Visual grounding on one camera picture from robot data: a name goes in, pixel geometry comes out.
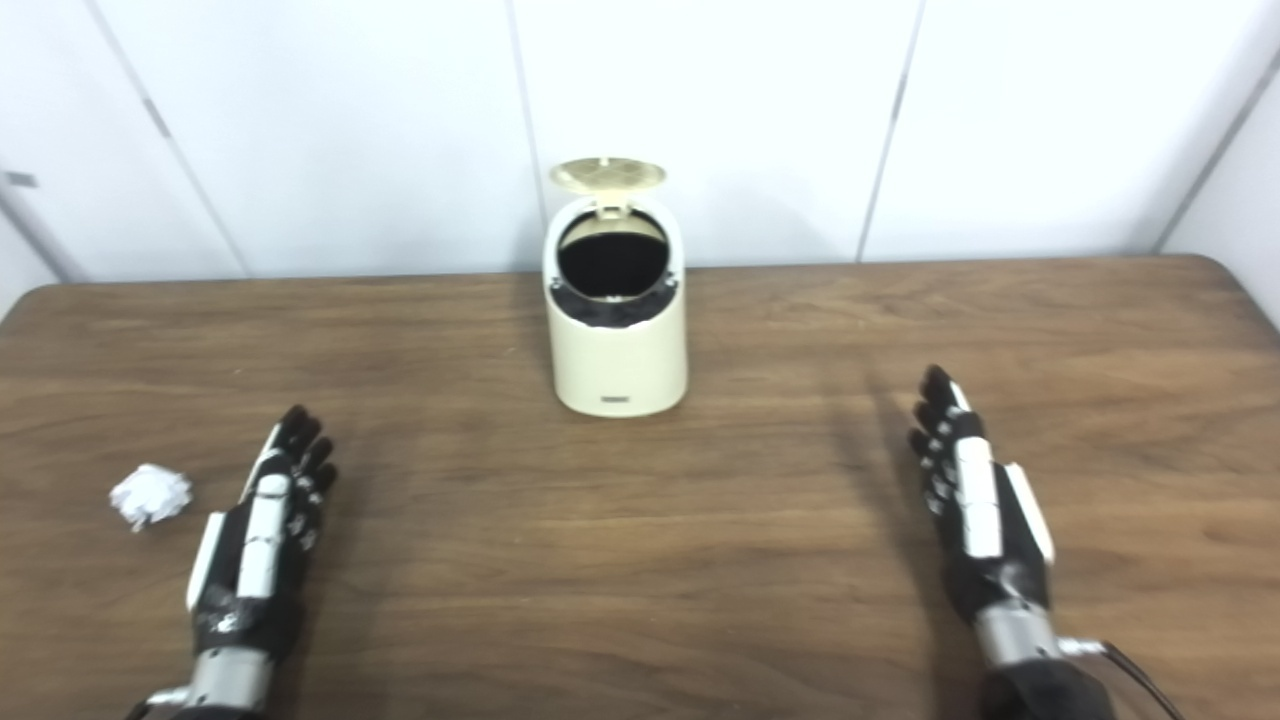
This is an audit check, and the cream-colored bin body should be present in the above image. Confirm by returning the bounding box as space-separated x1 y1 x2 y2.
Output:
542 190 690 419

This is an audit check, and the round cream bin lid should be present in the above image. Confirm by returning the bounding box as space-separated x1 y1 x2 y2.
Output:
549 157 668 216

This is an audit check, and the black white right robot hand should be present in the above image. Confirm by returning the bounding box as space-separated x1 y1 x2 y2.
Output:
907 364 1056 626

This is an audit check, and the grey wall corner post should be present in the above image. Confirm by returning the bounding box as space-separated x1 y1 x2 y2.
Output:
0 185 86 283

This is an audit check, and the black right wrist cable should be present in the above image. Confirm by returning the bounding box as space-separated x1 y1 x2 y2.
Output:
1060 637 1186 720

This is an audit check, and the white paper ball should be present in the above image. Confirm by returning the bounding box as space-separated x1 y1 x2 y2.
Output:
109 463 193 532

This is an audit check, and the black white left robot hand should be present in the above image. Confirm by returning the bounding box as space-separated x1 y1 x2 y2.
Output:
186 404 339 661

